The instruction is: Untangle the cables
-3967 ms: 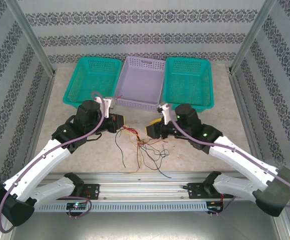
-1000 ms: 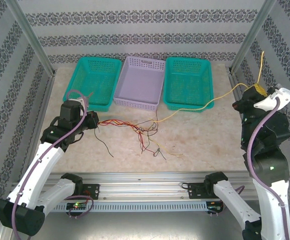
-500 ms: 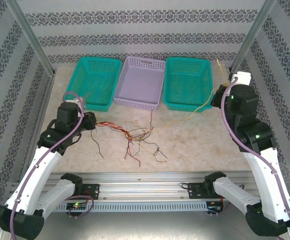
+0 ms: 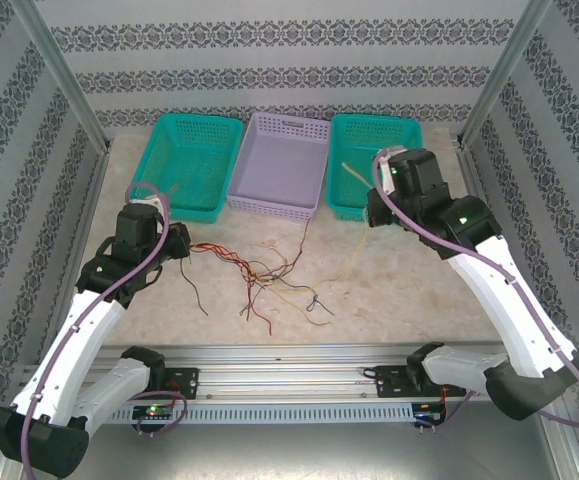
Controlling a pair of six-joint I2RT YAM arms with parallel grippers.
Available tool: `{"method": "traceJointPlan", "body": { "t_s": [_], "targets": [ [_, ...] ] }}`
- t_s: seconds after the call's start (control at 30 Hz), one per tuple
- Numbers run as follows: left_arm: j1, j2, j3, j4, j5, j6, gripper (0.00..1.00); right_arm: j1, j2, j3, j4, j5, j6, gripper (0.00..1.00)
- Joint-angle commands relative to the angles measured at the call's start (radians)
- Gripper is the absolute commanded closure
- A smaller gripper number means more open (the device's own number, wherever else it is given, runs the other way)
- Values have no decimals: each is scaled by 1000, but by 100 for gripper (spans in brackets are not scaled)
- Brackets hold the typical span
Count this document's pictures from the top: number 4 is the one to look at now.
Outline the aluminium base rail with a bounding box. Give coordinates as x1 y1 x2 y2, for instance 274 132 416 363
16 342 563 404

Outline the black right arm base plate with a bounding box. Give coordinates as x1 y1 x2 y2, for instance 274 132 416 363
376 364 470 400

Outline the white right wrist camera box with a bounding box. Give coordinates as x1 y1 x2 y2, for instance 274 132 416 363
372 144 406 195

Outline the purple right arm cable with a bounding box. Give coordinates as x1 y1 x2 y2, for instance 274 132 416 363
372 149 579 432

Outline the grey slotted cable duct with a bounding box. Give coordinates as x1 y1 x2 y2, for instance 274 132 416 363
108 403 415 425

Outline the black wire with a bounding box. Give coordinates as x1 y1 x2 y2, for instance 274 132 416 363
180 257 209 316
236 277 270 319
248 259 336 315

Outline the red wire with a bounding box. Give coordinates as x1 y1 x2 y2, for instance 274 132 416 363
268 215 314 281
243 277 274 335
188 242 250 271

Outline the lilac plastic basket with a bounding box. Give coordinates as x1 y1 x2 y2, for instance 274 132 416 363
226 111 331 221

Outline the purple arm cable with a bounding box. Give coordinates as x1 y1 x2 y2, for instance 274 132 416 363
22 181 189 480
372 149 579 432

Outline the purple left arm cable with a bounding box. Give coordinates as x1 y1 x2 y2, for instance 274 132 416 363
22 181 189 480

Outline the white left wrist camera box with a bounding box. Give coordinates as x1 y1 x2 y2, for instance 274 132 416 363
128 195 171 214

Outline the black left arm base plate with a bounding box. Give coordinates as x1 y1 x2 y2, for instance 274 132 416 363
161 367 200 400

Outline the small circuit board green light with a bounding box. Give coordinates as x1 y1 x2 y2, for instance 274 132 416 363
132 405 175 420

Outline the aluminium frame post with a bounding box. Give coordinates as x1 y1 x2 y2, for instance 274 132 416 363
458 0 555 146
11 0 110 151

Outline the teal plastic basket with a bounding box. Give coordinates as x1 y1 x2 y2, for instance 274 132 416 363
131 113 244 225
324 113 425 224

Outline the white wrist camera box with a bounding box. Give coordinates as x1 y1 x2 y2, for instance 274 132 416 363
372 144 406 195
128 195 171 214

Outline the yellow wire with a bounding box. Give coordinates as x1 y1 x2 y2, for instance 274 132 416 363
341 162 373 184
313 224 373 291
273 287 333 327

